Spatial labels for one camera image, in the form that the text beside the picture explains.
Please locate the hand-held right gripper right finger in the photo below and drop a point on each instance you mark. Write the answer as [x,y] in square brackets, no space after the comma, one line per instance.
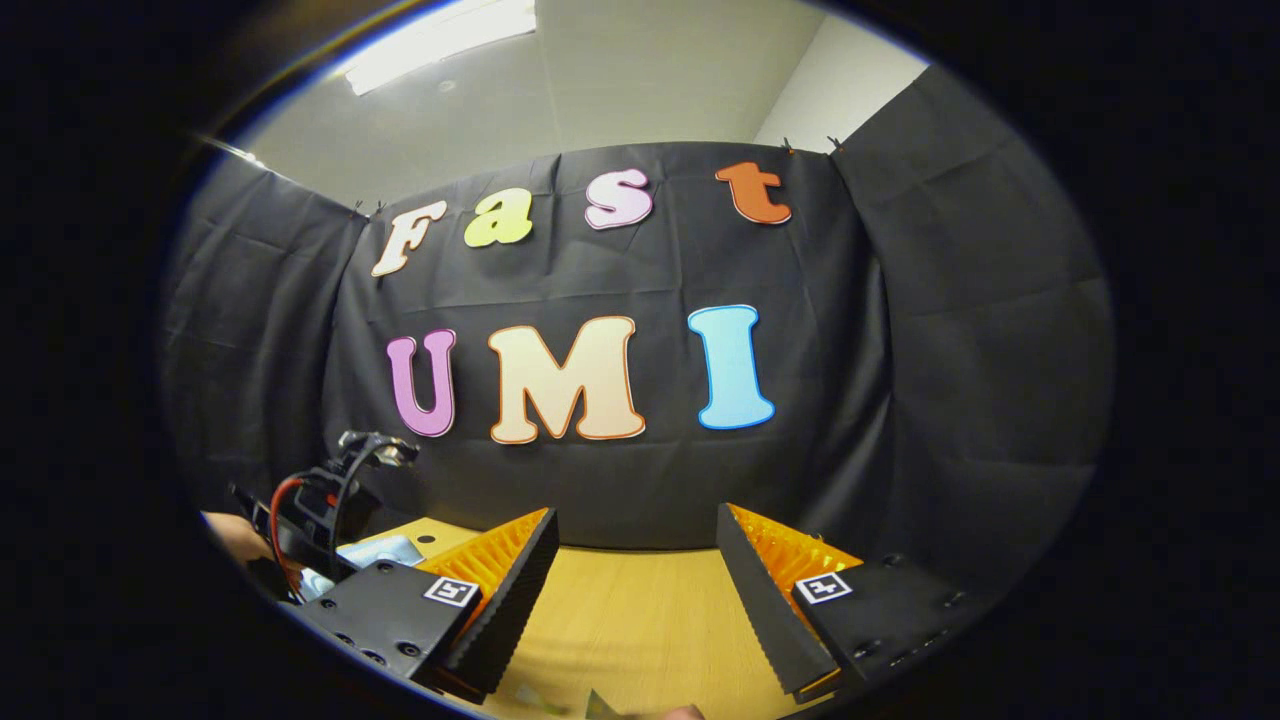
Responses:
[755,590]

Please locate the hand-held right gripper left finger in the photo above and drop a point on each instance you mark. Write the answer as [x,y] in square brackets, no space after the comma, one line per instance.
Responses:
[520,590]

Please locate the small light blue suitcase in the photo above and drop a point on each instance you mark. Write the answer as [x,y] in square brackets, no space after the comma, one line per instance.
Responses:
[385,552]

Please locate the silver sachet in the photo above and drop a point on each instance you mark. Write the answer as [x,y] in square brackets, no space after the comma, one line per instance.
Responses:
[600,706]
[540,700]

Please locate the black backdrop cloth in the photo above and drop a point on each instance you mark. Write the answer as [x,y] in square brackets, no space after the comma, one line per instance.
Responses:
[650,270]

